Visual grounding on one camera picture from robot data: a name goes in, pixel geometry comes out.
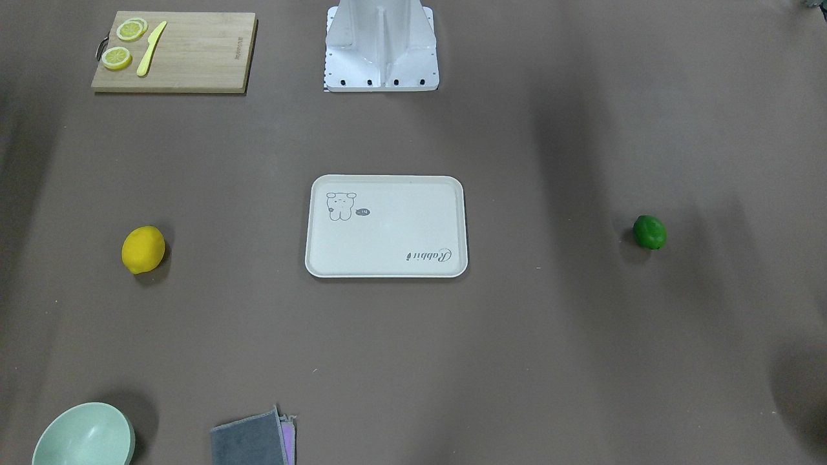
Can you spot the green lime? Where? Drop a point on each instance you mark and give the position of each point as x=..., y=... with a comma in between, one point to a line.
x=649, y=232

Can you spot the yellow lemon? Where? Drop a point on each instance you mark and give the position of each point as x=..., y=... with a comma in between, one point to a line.
x=143, y=249

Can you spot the white rabbit print tray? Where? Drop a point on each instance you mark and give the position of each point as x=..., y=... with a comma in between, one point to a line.
x=386, y=227

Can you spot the purple cloth underneath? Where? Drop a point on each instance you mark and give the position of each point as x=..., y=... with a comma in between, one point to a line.
x=288, y=428

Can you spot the grey folded cloth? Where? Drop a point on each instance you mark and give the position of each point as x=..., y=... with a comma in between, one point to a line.
x=253, y=440

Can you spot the bamboo cutting board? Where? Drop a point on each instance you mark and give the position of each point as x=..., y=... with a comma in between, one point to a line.
x=201, y=52

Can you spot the yellow plastic knife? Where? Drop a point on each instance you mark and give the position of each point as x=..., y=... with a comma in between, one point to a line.
x=145, y=63

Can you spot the lemon slice front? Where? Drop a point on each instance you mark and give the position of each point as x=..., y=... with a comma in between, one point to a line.
x=116, y=58

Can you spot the lemon slice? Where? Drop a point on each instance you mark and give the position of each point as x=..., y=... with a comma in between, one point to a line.
x=116, y=58
x=132, y=29

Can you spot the lemon slice back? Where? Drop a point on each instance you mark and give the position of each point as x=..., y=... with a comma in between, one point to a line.
x=132, y=29

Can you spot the mint green bowl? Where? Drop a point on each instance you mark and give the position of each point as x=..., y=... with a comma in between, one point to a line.
x=89, y=433

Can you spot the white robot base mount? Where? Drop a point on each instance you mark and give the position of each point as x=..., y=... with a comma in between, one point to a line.
x=380, y=46

